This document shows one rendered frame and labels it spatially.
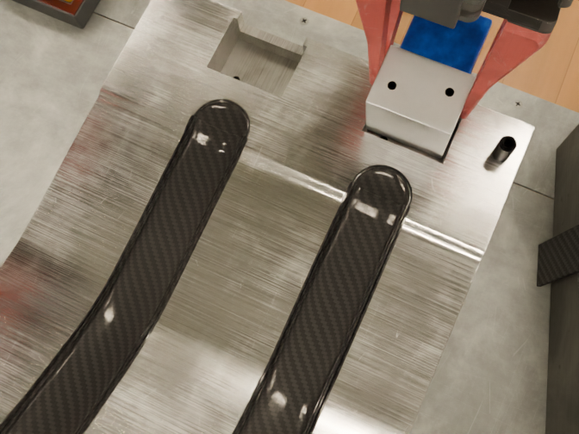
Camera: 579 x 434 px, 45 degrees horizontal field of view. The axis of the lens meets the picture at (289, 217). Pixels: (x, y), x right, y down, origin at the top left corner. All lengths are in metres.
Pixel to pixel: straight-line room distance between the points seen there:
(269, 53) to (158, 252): 0.16
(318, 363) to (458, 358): 0.12
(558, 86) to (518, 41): 0.23
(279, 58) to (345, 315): 0.18
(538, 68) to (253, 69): 0.22
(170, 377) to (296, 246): 0.10
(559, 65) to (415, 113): 0.22
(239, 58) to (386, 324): 0.21
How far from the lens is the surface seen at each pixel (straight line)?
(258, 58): 0.49
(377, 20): 0.36
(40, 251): 0.45
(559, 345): 0.49
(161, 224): 0.43
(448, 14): 0.27
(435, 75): 0.39
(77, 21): 0.59
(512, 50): 0.35
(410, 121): 0.39
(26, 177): 0.56
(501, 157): 0.43
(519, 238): 0.52
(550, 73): 0.58
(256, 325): 0.41
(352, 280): 0.41
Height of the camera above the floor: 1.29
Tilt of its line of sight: 74 degrees down
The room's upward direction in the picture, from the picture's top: 10 degrees counter-clockwise
